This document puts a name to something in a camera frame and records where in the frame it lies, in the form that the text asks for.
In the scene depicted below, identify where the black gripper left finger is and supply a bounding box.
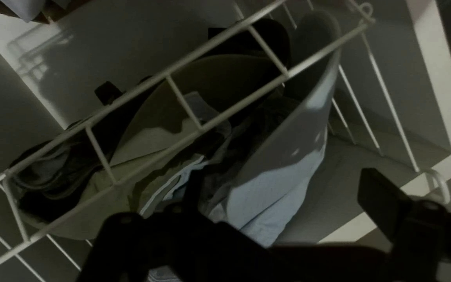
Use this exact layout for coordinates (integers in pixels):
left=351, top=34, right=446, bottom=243
left=182, top=169, right=205, bottom=211

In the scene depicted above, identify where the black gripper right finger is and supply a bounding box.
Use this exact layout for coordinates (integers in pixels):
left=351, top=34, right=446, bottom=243
left=357, top=168, right=414, bottom=244

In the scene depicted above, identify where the white wire rack basket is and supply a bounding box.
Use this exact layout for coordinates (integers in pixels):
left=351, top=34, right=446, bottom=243
left=0, top=0, right=451, bottom=280

